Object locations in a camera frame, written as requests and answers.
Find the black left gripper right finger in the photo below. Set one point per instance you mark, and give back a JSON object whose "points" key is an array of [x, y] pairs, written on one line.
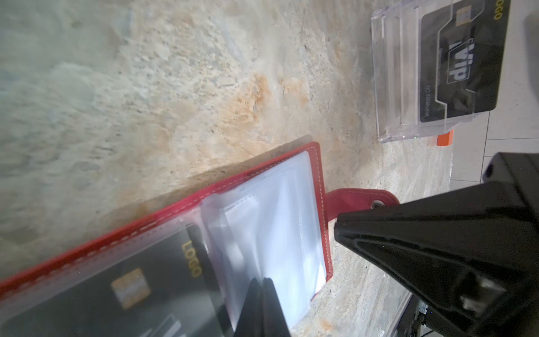
{"points": [[273, 320]]}

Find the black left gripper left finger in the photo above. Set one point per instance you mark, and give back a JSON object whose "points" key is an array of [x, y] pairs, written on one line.
{"points": [[250, 321]]}

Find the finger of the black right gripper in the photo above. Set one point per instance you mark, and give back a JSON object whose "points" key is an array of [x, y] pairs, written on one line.
{"points": [[471, 255]]}

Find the red card holder wallet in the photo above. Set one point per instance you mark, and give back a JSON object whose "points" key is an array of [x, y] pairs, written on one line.
{"points": [[268, 222]]}

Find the black vip credit card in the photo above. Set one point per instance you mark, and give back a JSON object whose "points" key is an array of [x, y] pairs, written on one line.
{"points": [[161, 286]]}

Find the black vip card in stand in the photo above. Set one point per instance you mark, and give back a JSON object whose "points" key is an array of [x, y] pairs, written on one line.
{"points": [[461, 55]]}

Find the clear acrylic card stand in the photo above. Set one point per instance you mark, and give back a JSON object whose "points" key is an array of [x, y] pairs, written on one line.
{"points": [[396, 63]]}

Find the small orange block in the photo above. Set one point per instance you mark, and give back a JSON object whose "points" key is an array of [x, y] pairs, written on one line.
{"points": [[445, 139]]}

